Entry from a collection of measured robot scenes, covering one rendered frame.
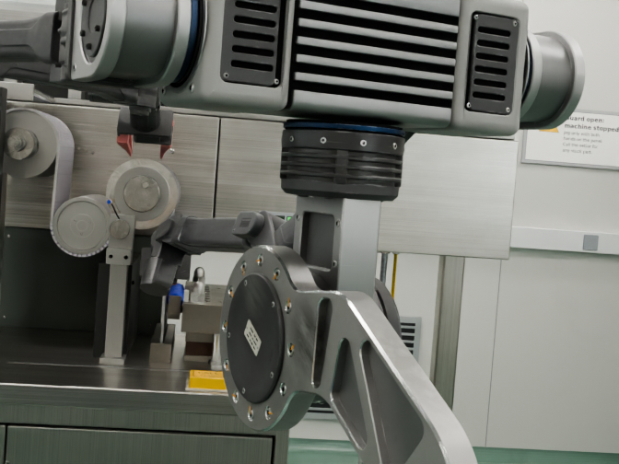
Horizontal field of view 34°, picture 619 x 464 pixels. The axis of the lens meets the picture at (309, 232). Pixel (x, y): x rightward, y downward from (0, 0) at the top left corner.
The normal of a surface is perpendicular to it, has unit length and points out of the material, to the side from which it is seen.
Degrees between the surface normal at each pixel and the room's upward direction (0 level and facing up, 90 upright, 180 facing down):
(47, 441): 90
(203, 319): 90
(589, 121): 90
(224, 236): 72
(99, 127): 90
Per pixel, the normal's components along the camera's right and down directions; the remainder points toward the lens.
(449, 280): 0.10, 0.06
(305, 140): -0.64, 0.00
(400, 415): -0.88, -0.04
